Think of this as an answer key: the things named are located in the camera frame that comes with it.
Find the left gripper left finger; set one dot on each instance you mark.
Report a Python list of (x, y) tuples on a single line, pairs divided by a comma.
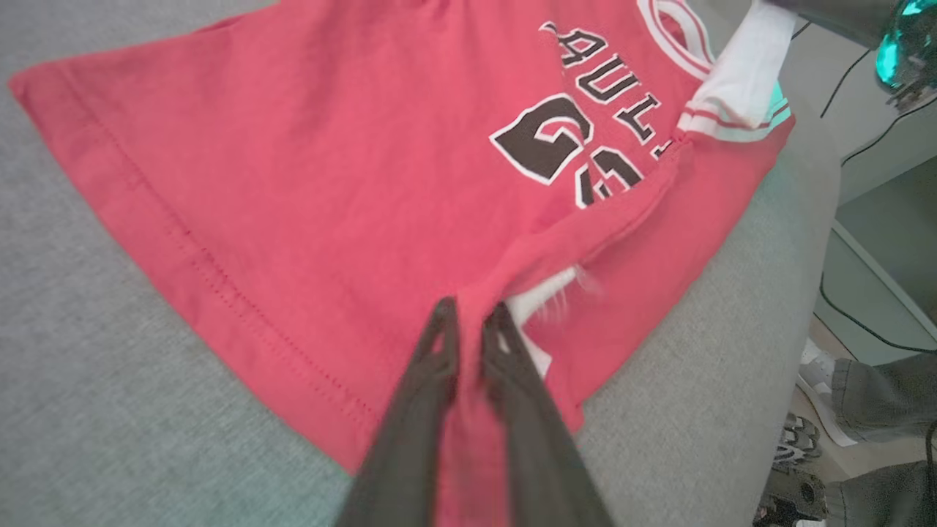
[(410, 439)]

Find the dark patterned sneaker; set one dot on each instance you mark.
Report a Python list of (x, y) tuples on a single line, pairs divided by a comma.
[(794, 476)]

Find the red basketball jersey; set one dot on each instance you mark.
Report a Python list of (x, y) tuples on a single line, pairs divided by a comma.
[(293, 183)]

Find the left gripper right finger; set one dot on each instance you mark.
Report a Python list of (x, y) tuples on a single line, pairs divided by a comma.
[(534, 454)]

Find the white sneaker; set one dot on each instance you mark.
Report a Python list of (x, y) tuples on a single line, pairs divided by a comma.
[(816, 380)]

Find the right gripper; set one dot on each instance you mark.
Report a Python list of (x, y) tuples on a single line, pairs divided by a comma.
[(911, 44)]

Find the large grey sofa seat cushion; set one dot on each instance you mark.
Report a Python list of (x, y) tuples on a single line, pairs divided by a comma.
[(88, 366)]

